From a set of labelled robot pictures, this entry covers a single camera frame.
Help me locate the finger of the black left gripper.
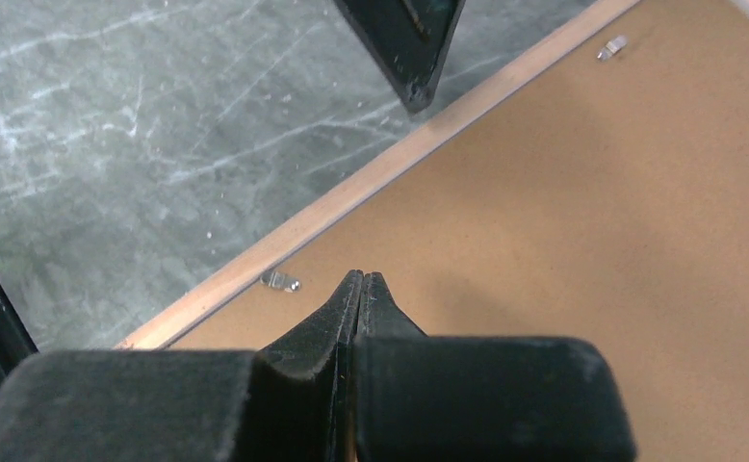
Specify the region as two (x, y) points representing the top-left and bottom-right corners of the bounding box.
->
(335, 0), (465, 114)

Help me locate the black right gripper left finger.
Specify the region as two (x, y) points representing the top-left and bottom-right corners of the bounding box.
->
(0, 270), (364, 461)

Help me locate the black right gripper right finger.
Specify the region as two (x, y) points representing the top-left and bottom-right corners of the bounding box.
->
(353, 272), (637, 461)

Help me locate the white wooden picture frame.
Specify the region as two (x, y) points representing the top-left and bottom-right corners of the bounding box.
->
(121, 1), (749, 350)

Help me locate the brown backing board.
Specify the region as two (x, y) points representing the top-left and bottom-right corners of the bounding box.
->
(178, 1), (749, 461)

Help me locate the metal turn clip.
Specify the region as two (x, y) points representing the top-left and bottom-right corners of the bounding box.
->
(596, 35), (629, 62)
(259, 269), (301, 293)

